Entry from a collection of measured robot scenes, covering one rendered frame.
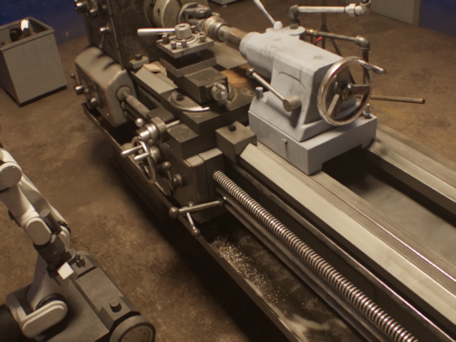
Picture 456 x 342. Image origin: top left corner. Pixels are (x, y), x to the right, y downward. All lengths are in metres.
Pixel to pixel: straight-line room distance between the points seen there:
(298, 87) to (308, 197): 0.35
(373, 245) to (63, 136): 2.92
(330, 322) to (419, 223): 0.45
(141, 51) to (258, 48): 0.92
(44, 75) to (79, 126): 0.74
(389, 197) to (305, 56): 0.55
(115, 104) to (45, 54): 1.95
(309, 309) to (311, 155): 0.54
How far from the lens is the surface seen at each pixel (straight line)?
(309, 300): 1.87
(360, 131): 1.77
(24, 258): 2.96
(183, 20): 2.35
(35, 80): 4.57
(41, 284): 2.16
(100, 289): 2.34
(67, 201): 3.25
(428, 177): 1.70
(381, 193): 1.81
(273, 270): 1.97
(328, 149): 1.69
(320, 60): 1.66
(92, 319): 2.27
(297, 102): 1.65
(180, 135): 1.89
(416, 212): 1.75
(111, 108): 2.68
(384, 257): 1.42
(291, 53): 1.72
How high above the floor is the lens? 1.83
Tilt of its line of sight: 36 degrees down
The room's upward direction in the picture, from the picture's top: 8 degrees counter-clockwise
